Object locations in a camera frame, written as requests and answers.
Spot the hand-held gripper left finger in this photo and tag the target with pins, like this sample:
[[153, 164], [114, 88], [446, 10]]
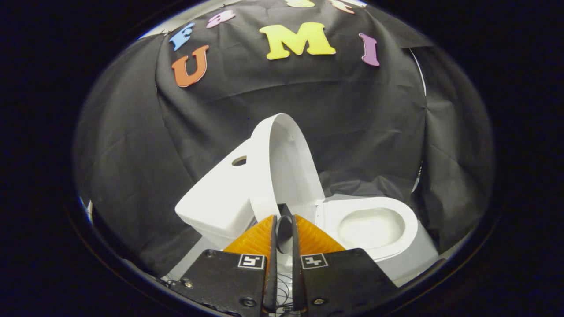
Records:
[[229, 281]]

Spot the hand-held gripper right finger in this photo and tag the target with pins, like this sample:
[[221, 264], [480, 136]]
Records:
[[339, 277]]

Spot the white toilet seat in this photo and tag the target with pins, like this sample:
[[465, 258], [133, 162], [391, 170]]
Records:
[[328, 220]]

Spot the white toilet tank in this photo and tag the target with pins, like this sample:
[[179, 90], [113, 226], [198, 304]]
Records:
[[220, 198]]

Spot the black backdrop cloth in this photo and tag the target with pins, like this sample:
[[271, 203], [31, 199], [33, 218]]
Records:
[[352, 132]]

